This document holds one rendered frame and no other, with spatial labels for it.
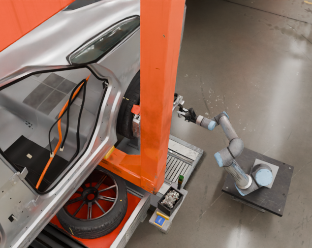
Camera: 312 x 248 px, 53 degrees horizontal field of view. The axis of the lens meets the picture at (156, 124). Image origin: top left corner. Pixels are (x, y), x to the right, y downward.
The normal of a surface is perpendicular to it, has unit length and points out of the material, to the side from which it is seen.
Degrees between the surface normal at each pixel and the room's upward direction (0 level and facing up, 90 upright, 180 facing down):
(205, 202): 0
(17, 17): 90
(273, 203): 0
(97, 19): 34
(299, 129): 0
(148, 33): 90
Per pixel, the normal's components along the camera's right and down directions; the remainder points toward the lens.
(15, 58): 0.55, -0.36
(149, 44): -0.49, 0.66
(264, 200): 0.04, -0.63
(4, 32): 0.87, 0.40
